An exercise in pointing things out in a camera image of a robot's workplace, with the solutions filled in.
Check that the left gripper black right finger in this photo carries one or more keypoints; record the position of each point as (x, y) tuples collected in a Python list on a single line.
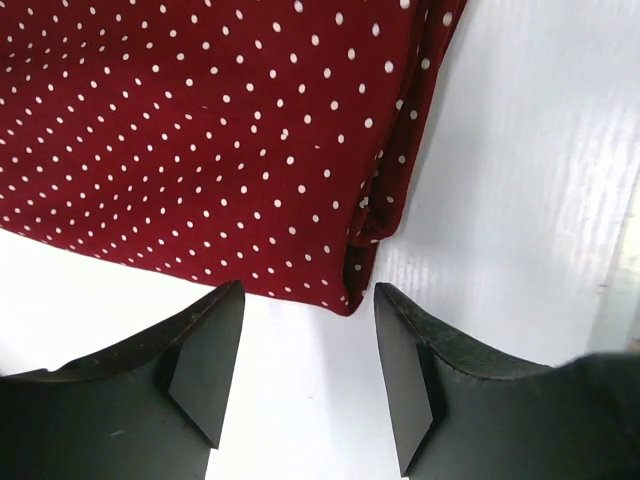
[(461, 409)]

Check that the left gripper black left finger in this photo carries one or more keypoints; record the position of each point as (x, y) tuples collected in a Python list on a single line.
[(151, 406)]

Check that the red polka dot skirt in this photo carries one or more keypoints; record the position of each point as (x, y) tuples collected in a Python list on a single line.
[(269, 142)]

